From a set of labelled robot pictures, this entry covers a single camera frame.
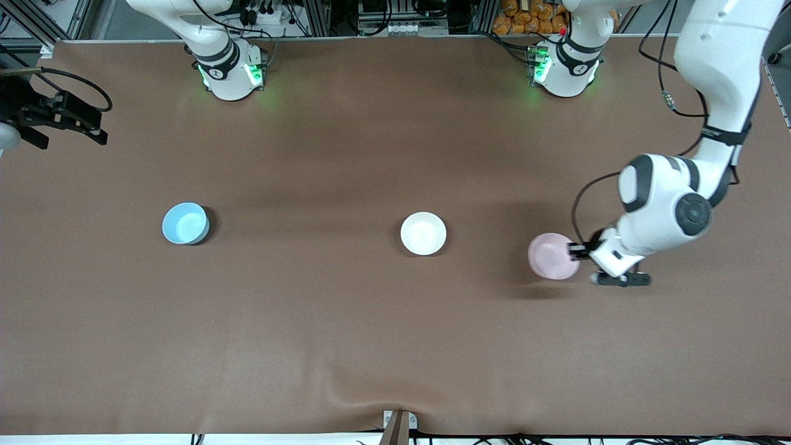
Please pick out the blue bowl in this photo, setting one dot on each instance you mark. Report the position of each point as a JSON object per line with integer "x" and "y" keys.
{"x": 184, "y": 224}

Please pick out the orange snack bags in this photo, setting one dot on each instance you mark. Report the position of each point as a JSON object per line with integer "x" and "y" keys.
{"x": 519, "y": 18}

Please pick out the aluminium frame corner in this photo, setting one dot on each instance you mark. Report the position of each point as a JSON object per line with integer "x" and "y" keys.
{"x": 780, "y": 93}
{"x": 62, "y": 21}

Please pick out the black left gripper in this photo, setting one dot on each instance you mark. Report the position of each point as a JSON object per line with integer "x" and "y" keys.
{"x": 595, "y": 241}

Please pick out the white power strip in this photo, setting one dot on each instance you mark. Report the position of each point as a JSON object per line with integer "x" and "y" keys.
{"x": 272, "y": 18}

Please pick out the white bowl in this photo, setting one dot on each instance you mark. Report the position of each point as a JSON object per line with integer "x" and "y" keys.
{"x": 423, "y": 233}

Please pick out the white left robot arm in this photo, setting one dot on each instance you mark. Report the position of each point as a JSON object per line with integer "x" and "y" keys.
{"x": 717, "y": 49}

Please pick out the white terminal strip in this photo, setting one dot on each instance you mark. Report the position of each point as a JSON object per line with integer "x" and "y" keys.
{"x": 408, "y": 28}

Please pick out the black electronics box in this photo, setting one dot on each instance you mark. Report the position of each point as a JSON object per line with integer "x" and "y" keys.
{"x": 377, "y": 7}

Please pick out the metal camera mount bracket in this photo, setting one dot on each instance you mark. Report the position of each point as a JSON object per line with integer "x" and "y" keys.
{"x": 395, "y": 432}

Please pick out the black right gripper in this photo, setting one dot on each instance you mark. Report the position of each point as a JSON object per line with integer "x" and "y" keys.
{"x": 18, "y": 106}

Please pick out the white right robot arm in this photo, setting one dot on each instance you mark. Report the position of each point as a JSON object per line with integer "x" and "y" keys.
{"x": 228, "y": 80}

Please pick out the aluminium frame post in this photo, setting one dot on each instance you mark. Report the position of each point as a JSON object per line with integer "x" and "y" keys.
{"x": 482, "y": 15}
{"x": 318, "y": 18}

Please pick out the pink bowl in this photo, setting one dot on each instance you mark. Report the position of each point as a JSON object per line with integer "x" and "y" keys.
{"x": 550, "y": 256}

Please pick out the brown table mat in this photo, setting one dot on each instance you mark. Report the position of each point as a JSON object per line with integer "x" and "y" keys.
{"x": 371, "y": 340}

